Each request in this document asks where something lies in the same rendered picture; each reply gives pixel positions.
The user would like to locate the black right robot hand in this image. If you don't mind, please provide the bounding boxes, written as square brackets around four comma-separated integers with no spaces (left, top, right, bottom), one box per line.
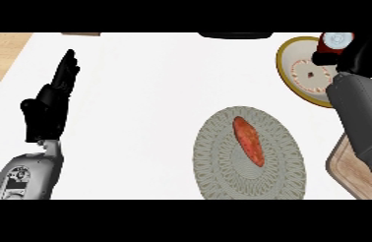
[311,32,372,79]

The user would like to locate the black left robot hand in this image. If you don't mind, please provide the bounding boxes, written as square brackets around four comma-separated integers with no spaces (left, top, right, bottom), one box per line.
[19,48,81,144]

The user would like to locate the red can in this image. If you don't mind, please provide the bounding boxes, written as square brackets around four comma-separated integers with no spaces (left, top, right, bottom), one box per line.
[316,32,355,56]

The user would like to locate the yellow-rimmed white bowl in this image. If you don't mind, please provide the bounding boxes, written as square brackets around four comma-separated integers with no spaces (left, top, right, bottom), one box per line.
[274,35,342,108]

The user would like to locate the grey oval woven placemat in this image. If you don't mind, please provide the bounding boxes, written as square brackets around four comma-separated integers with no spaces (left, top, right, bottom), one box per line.
[192,105,308,201]

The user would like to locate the brown wooden block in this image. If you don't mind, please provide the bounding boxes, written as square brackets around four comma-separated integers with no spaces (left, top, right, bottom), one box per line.
[59,32,102,37]

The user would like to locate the black rounded appliance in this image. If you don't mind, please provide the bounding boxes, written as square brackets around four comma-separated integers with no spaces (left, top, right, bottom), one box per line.
[196,32,276,40]

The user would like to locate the orange sweet potato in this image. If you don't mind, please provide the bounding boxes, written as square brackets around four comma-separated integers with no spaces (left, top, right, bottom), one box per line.
[231,115,267,168]

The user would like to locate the wooden cutting board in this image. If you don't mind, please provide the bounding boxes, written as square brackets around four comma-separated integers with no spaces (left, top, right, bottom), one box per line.
[324,133,372,201]

